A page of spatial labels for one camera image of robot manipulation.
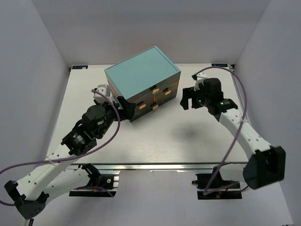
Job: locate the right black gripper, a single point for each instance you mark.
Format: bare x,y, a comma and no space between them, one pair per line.
189,93

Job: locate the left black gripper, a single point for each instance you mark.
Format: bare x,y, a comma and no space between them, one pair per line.
128,108

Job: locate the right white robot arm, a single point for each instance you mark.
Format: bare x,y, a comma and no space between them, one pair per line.
266,163

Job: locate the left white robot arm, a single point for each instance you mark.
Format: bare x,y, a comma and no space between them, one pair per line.
34,191

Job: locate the teal drawer cabinet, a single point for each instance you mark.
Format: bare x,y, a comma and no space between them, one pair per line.
149,77

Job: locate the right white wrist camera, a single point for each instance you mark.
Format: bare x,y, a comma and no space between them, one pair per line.
199,79

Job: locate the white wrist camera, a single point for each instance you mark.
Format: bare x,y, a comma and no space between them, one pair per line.
199,79
102,93

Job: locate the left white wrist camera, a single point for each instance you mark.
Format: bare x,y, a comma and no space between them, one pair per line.
102,93

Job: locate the aluminium table edge rail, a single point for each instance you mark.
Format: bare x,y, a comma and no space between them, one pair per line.
157,166

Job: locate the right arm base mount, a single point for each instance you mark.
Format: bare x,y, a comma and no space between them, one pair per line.
231,193

